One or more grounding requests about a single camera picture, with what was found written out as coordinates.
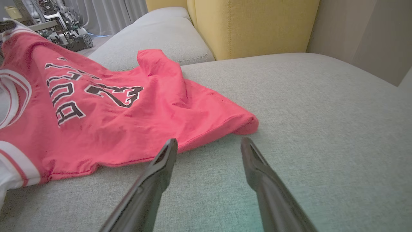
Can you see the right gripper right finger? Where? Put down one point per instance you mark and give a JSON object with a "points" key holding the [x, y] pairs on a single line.
{"points": [[273, 199]]}

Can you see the grey background robot equipment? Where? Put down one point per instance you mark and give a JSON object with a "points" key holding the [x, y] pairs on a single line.
{"points": [[64, 29]]}

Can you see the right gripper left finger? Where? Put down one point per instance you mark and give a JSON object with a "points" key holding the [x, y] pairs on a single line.
{"points": [[151, 187]]}

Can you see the red basketball jersey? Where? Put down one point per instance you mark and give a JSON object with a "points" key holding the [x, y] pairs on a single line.
{"points": [[112, 129]]}

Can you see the pale yellow background object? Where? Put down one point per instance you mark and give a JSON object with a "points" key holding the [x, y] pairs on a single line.
{"points": [[12, 12]]}

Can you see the light grey curtain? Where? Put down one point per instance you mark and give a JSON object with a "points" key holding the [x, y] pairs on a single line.
{"points": [[109, 13]]}

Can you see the grey sofa side cushion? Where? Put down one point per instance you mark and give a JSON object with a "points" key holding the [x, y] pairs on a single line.
{"points": [[161, 35]]}

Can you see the yellow sofa back cushion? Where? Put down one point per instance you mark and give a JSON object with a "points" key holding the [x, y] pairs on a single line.
{"points": [[257, 25]]}

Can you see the grey fabric sofa seat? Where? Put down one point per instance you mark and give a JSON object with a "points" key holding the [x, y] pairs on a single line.
{"points": [[305, 135]]}

